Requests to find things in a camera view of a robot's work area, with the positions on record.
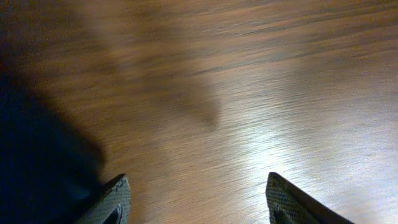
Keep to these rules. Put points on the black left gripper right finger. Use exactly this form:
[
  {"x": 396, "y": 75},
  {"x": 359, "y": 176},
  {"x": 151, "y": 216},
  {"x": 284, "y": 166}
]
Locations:
[{"x": 288, "y": 204}]

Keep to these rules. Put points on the dark blue shorts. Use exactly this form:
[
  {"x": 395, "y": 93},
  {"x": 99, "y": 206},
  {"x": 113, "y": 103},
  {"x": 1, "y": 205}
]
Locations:
[{"x": 49, "y": 170}]

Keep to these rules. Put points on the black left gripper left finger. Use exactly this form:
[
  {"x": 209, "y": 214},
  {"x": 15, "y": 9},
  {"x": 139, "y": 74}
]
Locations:
[{"x": 110, "y": 206}]

